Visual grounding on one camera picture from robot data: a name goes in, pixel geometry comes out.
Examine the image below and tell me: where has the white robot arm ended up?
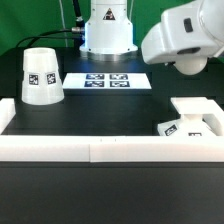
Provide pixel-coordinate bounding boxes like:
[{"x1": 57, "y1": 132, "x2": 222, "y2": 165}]
[{"x1": 80, "y1": 0, "x2": 224, "y2": 67}]

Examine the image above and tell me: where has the black cable with connector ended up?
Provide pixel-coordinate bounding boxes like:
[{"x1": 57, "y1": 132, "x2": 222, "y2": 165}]
[{"x1": 72, "y1": 0, "x2": 85, "y2": 29}]

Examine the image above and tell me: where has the white lamp shade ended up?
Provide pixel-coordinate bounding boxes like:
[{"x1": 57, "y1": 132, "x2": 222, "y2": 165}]
[{"x1": 22, "y1": 47, "x2": 64, "y2": 105}]

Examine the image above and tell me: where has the white marker plate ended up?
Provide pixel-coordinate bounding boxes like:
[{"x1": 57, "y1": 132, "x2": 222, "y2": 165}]
[{"x1": 63, "y1": 73, "x2": 151, "y2": 90}]

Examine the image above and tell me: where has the white lamp base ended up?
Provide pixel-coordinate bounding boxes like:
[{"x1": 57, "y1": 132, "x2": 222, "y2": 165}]
[{"x1": 157, "y1": 97, "x2": 224, "y2": 137}]

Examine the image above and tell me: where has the white U-shaped fence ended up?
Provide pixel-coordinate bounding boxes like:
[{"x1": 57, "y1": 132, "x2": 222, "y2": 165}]
[{"x1": 0, "y1": 98, "x2": 224, "y2": 163}]

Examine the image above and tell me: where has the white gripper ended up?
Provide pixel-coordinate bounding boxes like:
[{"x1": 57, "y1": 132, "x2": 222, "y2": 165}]
[{"x1": 141, "y1": 0, "x2": 224, "y2": 64}]

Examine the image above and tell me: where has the white lamp bulb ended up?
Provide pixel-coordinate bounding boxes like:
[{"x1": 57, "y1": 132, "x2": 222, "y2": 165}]
[{"x1": 174, "y1": 57, "x2": 207, "y2": 75}]

